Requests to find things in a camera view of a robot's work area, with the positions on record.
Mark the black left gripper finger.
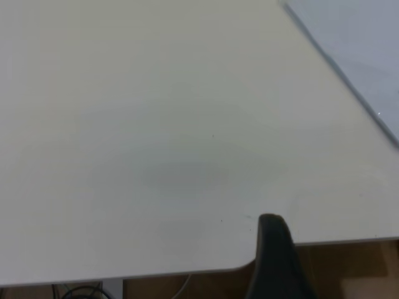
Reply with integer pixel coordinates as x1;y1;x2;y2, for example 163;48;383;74
245;213;319;299

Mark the black cable bundle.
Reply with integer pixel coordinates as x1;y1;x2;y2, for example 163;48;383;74
51;282;113;299

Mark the clear plastic bag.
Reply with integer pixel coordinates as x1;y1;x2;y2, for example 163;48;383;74
286;0;399;138

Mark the white thin cable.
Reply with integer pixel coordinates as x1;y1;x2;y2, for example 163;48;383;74
172;273;191;299

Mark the white table leg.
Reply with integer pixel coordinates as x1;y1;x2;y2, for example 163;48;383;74
102;279;124;299

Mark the clear zip bag green zipper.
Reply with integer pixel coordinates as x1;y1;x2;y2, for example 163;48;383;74
277;0;399;147

